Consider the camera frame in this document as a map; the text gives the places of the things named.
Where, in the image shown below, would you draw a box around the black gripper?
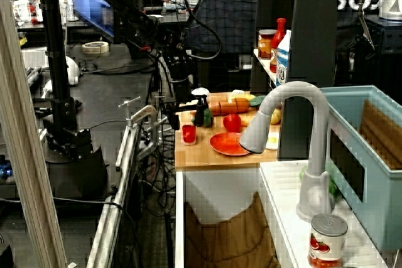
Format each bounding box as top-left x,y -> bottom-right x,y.
163,73 -> 210,131

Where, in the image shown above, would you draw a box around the red white toy sushi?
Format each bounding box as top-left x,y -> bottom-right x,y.
181,124 -> 197,146

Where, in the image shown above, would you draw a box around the red round plate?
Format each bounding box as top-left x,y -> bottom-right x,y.
209,132 -> 252,157

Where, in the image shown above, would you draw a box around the green toy broccoli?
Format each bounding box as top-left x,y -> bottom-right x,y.
191,108 -> 214,127

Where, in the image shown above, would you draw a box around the wooden cutting board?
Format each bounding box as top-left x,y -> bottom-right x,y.
174,91 -> 282,168

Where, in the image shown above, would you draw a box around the orange toy carrot green leaf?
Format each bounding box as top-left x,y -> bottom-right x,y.
190,95 -> 268,117

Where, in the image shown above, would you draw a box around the red toy strawberry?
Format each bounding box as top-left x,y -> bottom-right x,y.
222,113 -> 242,133

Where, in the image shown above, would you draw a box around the silver screw clamp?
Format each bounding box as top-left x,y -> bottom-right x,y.
117,95 -> 158,153

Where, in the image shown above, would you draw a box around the yellow toy corn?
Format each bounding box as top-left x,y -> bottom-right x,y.
227,89 -> 257,103

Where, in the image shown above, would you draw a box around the toy fried egg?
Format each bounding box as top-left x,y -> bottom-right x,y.
265,131 -> 280,151

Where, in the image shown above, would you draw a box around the yellow toy potato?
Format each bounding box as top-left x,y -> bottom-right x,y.
269,108 -> 282,125

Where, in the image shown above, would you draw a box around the orange label jar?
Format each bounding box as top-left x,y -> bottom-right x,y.
258,28 -> 277,60

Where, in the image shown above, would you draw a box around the black netted fabric cover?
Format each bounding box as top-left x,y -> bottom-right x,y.
183,0 -> 261,55

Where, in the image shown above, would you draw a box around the blue white milk carton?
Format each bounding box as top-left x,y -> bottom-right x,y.
276,29 -> 292,87

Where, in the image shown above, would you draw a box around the masking tape roll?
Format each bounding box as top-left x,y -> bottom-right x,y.
81,41 -> 110,55

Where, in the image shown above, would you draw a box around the red ketchup bottle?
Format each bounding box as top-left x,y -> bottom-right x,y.
269,18 -> 287,73

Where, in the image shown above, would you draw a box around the white rounded device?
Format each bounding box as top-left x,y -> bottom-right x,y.
65,56 -> 81,86

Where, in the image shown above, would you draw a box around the white toy sink unit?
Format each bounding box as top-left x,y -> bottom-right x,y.
175,159 -> 390,268

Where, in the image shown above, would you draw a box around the grey toy faucet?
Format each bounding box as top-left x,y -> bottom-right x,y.
239,81 -> 334,222

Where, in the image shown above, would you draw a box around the blue computer monitor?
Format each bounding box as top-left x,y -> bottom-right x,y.
72,0 -> 116,38

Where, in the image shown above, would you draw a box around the light wooden beam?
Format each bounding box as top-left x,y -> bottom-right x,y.
0,0 -> 68,268

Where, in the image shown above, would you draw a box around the tomato can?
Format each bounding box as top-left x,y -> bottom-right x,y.
307,213 -> 349,268

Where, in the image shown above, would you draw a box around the blue small object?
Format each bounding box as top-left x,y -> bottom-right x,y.
0,154 -> 13,180

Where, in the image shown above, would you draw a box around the hanging metal tongs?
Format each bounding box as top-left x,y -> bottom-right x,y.
357,0 -> 376,51

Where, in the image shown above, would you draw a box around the light blue plastic bin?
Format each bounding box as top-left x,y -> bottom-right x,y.
320,85 -> 402,252

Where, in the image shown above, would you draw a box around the thick black cable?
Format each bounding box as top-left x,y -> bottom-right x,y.
174,0 -> 222,60

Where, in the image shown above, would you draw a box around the white wall shelf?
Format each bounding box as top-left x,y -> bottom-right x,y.
253,48 -> 279,87

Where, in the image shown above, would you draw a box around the aluminium frame rail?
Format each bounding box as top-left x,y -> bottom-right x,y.
86,123 -> 141,268

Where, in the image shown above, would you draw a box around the dark metal post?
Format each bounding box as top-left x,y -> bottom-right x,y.
290,0 -> 340,161

